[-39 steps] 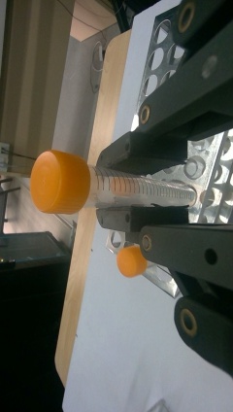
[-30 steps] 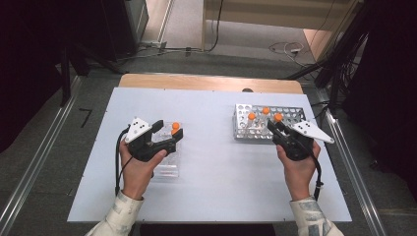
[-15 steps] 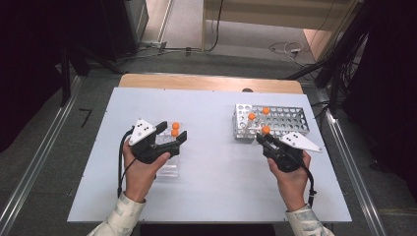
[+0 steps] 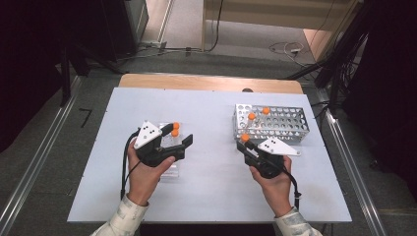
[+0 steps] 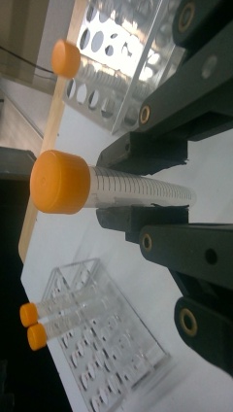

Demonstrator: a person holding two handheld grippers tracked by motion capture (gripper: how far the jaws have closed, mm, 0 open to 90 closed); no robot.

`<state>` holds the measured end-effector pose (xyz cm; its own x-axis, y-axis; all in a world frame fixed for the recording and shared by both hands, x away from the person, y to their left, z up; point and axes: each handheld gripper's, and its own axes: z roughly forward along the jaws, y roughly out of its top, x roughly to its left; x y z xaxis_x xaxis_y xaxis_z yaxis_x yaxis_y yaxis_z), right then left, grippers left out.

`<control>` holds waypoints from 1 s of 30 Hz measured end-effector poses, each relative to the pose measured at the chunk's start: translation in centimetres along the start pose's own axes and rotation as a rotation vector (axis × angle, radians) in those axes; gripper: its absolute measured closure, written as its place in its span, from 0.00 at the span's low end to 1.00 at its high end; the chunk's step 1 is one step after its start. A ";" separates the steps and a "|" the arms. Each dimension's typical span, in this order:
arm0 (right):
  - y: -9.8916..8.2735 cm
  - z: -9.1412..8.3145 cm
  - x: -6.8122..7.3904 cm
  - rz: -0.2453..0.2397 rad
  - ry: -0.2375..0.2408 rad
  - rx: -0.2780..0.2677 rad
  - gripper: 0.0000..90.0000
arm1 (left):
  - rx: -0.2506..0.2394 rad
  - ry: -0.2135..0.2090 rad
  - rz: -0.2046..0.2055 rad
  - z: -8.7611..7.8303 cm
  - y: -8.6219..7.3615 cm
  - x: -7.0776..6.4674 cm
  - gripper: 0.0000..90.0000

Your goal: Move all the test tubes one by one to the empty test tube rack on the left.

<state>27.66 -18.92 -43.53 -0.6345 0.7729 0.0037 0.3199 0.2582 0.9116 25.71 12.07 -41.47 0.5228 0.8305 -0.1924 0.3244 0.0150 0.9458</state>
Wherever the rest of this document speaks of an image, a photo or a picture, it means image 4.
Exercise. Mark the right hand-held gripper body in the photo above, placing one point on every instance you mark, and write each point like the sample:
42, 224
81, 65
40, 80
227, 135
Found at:
265, 164

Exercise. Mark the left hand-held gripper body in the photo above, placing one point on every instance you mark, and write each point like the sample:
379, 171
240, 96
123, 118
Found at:
150, 154

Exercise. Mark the orange-capped test tube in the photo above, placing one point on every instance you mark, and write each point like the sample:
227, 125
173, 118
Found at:
251, 116
175, 132
245, 137
176, 125
266, 110

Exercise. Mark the clear acrylic tube rack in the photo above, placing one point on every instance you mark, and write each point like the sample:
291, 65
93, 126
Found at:
172, 172

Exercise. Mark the perforated metal tube rack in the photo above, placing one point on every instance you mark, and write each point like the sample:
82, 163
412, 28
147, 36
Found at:
288, 126

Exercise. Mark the person's left hand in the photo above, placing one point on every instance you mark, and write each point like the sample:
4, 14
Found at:
147, 183

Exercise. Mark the person's right hand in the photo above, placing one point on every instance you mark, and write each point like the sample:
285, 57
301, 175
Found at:
275, 193

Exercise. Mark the white work board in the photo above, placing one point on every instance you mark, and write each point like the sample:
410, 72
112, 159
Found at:
213, 196

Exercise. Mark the small dark knob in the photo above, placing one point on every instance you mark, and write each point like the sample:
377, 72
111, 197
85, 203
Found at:
248, 90

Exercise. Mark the wooden table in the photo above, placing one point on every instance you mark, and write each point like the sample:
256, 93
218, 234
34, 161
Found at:
203, 82

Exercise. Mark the grey power strip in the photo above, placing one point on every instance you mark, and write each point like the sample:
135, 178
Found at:
154, 44

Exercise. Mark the black metal stand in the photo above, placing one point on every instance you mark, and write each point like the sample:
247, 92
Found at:
65, 82
334, 91

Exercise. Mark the black cabinet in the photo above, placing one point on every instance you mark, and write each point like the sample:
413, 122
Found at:
121, 29

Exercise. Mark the light wooden furniture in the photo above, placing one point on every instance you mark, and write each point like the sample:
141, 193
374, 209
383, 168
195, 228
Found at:
278, 14

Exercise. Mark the aluminium floor rail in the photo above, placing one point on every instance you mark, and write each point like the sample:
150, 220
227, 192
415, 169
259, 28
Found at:
341, 144
39, 157

